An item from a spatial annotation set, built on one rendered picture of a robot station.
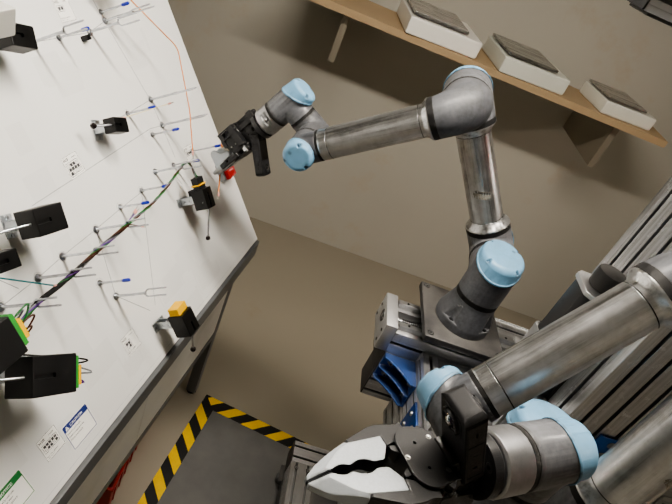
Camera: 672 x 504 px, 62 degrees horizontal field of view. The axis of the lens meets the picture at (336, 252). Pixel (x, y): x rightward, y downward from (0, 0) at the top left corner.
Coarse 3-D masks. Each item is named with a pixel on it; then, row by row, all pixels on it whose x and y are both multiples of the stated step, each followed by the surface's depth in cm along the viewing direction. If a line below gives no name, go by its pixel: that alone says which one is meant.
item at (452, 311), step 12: (456, 288) 144; (444, 300) 146; (456, 300) 143; (468, 300) 140; (444, 312) 144; (456, 312) 143; (468, 312) 141; (480, 312) 140; (492, 312) 142; (444, 324) 144; (456, 324) 142; (468, 324) 141; (480, 324) 142; (468, 336) 143; (480, 336) 144
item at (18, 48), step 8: (16, 24) 101; (16, 32) 101; (24, 32) 102; (32, 32) 104; (0, 40) 100; (8, 40) 100; (16, 40) 100; (24, 40) 102; (32, 40) 104; (0, 48) 101; (8, 48) 101; (16, 48) 102; (24, 48) 103; (32, 48) 104
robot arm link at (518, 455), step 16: (496, 432) 60; (512, 432) 61; (512, 448) 59; (528, 448) 59; (512, 464) 58; (528, 464) 59; (512, 480) 57; (528, 480) 59; (496, 496) 59; (512, 496) 59
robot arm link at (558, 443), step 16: (528, 432) 61; (544, 432) 62; (560, 432) 63; (576, 432) 64; (544, 448) 60; (560, 448) 61; (576, 448) 62; (592, 448) 64; (544, 464) 60; (560, 464) 61; (576, 464) 62; (592, 464) 64; (544, 480) 60; (560, 480) 62; (576, 480) 63; (528, 496) 64; (544, 496) 64
